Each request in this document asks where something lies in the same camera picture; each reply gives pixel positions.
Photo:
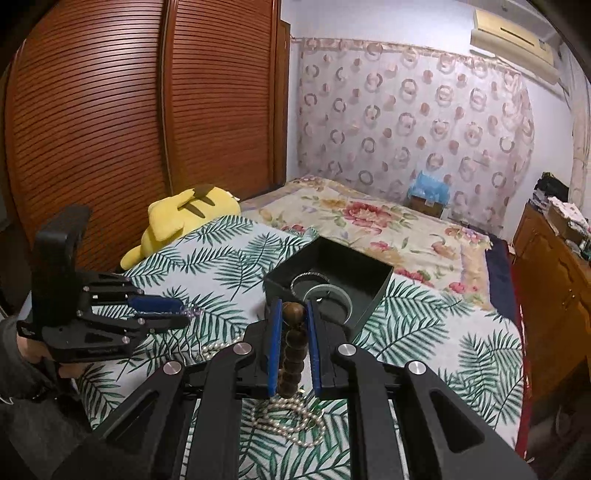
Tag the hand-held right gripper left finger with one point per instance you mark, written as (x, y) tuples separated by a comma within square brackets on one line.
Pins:
[(275, 346)]

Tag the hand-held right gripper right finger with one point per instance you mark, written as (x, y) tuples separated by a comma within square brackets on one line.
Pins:
[(314, 346)]

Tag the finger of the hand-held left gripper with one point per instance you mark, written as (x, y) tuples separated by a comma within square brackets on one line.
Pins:
[(154, 303), (161, 321)]

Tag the black jewelry box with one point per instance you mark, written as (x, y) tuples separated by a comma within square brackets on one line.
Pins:
[(369, 286)]

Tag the person's left hand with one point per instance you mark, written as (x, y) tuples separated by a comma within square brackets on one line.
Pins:
[(30, 353)]

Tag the clear glass bangle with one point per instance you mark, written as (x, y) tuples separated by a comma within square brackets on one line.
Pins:
[(325, 288)]

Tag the silver bangle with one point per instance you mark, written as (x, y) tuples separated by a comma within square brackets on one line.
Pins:
[(304, 275)]

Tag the yellow plush toy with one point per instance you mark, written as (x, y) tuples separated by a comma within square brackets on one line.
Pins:
[(171, 221)]

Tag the green leaf print blanket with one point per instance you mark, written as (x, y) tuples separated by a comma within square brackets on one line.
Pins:
[(438, 350)]

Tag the floral blanket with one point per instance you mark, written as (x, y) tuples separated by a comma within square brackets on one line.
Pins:
[(360, 217)]

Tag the brown slatted wooden wardrobe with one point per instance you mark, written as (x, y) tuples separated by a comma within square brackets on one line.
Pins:
[(115, 115)]

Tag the small cardboard box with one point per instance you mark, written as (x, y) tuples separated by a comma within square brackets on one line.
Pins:
[(427, 206)]

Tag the blue plastic bag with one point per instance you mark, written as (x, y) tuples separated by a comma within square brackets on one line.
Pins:
[(429, 184)]

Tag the navy blanket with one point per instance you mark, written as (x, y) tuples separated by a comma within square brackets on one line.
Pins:
[(501, 277)]

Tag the pink circle pattern curtain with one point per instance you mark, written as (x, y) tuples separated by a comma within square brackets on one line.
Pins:
[(392, 115)]

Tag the wooden side cabinet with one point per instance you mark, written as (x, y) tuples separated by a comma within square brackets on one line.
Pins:
[(554, 295)]

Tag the flat cardboard box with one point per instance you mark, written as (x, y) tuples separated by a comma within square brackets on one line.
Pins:
[(561, 228)]

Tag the stack of dark clothes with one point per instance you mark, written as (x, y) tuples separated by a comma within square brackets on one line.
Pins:
[(549, 189)]

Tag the white patterned cloth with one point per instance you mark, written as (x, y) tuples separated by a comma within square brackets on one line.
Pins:
[(570, 212)]

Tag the beige tied curtain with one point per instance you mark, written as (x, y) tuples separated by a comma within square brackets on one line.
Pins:
[(581, 138)]

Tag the beige air conditioner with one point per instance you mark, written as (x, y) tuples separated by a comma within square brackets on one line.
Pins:
[(508, 41)]

